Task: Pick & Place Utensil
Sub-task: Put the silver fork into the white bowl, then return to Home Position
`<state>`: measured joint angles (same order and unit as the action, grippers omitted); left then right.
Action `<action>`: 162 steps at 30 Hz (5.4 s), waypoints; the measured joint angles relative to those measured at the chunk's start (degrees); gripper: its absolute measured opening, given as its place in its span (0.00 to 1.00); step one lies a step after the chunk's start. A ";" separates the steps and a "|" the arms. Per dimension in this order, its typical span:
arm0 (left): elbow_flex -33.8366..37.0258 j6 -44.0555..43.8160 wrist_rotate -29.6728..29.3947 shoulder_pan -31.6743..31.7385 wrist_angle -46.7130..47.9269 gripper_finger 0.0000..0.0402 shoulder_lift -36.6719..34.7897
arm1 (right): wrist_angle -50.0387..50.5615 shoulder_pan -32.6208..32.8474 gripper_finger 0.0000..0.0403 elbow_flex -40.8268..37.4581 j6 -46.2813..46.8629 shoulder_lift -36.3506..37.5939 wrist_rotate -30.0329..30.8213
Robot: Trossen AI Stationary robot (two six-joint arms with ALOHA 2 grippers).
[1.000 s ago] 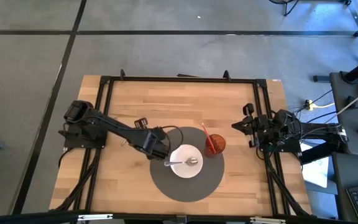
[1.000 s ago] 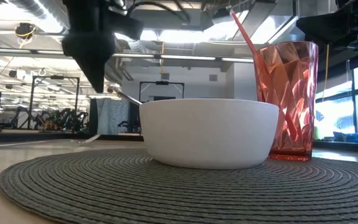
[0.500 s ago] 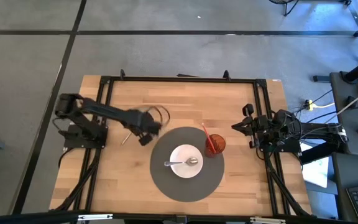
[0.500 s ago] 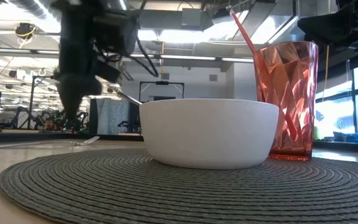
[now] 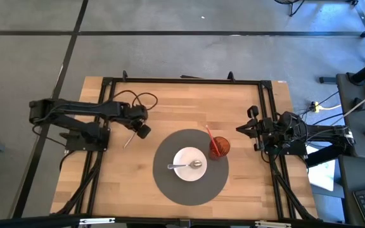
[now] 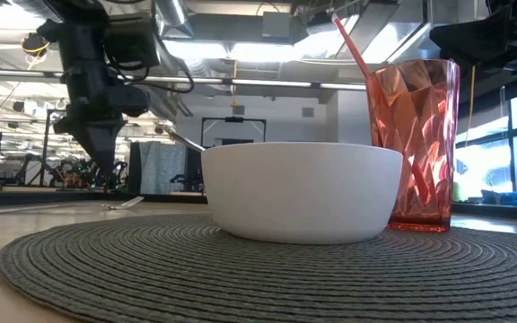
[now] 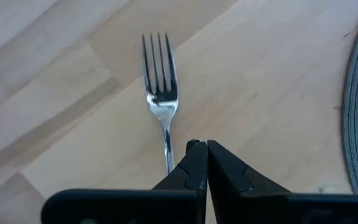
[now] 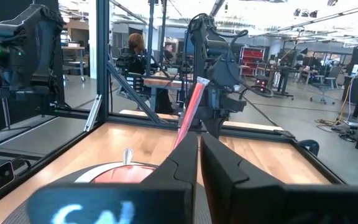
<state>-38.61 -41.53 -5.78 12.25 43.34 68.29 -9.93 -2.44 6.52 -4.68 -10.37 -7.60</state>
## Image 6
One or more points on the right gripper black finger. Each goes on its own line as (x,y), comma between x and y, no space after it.
(474,38)

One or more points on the white bowl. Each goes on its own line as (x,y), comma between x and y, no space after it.
(299,193)

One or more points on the orange faceted plastic cup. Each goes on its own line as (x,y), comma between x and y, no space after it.
(420,112)

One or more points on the red plastic straw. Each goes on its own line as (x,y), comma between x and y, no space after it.
(350,45)

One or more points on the black frame stand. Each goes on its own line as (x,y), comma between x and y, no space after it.
(233,120)

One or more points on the silver ceiling duct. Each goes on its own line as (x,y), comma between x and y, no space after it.
(175,13)

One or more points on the silver metal spoon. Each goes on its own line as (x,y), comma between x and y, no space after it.
(182,140)

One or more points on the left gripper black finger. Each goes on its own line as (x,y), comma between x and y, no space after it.
(103,148)

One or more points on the silver metal fork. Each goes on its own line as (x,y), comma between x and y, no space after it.
(126,203)

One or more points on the round grey woven placemat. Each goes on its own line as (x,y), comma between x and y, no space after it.
(195,278)

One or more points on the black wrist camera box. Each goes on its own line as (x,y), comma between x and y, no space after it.
(133,45)

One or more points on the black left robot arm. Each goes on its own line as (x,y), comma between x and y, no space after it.
(83,36)

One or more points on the blue object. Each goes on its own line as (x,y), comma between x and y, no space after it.
(507,197)

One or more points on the grey fabric panel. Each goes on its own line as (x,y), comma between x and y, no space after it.
(162,166)

